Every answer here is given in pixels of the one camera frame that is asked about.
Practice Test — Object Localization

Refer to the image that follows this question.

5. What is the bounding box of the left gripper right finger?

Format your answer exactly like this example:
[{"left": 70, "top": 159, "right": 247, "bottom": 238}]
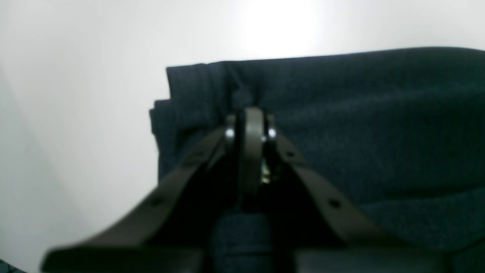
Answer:
[{"left": 241, "top": 108, "right": 451, "bottom": 273}]

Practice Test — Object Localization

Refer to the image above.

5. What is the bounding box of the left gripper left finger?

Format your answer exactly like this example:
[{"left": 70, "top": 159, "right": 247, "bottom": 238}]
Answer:
[{"left": 41, "top": 115, "right": 237, "bottom": 273}]

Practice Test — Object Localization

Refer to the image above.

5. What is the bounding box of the dark long-sleeve T-shirt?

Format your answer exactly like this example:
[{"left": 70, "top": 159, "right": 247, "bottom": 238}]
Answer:
[{"left": 150, "top": 48, "right": 485, "bottom": 273}]

